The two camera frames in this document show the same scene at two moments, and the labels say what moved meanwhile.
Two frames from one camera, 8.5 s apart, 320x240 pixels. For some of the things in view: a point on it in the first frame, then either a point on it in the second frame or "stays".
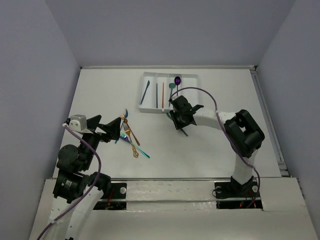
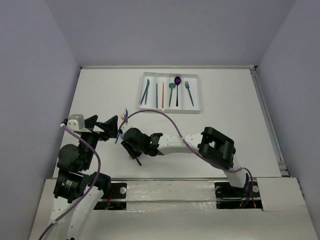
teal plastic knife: (171, 117) -> (148, 84)
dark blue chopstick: (157, 95) stays
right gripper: (177, 125) -> (128, 146)
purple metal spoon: (177, 81) stays
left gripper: (99, 132) stays
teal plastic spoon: (171, 85) stays
